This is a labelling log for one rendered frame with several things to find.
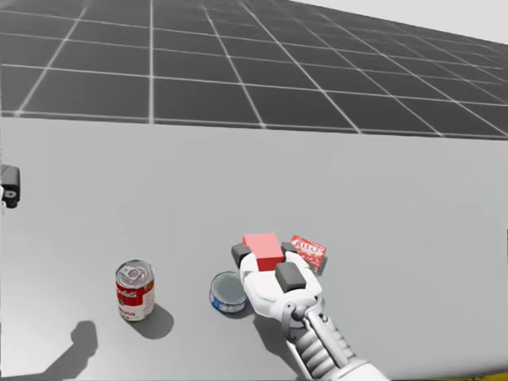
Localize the pink cube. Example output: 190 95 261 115
241 232 286 273

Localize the red and white can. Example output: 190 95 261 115
114 259 156 323

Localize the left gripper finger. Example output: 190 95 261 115
0 164 21 216

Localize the red carton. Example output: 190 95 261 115
290 234 329 277

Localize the blue flat can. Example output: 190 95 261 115
208 271 251 315

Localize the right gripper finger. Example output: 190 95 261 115
279 241 299 264
230 242 259 275

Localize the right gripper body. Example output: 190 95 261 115
238 253 325 319

